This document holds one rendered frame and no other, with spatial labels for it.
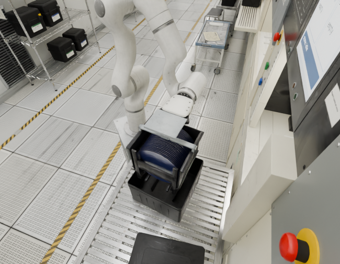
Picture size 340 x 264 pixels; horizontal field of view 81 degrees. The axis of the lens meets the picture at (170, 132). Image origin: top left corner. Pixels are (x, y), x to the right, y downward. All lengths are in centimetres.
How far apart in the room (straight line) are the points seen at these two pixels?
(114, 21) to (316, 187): 82
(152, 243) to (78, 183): 138
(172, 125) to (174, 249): 50
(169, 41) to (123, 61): 31
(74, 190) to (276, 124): 179
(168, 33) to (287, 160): 57
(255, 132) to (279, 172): 83
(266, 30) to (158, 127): 214
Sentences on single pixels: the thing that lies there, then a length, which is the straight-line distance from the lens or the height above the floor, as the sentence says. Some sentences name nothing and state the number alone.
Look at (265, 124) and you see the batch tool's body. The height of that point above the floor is 87.
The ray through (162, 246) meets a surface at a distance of 93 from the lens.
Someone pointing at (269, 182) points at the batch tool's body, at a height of 137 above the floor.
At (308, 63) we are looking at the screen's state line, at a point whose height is 151.
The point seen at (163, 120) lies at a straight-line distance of 70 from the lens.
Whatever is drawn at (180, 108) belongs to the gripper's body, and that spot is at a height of 127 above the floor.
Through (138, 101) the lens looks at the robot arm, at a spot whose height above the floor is 101.
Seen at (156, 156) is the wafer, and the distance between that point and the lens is 74.
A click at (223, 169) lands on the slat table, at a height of 76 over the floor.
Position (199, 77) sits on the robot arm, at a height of 129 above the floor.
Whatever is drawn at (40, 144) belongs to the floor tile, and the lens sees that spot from 266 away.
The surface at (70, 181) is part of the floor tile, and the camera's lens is 221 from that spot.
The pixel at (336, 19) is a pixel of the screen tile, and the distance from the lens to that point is 58.
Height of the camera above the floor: 177
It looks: 49 degrees down
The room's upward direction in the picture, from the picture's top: straight up
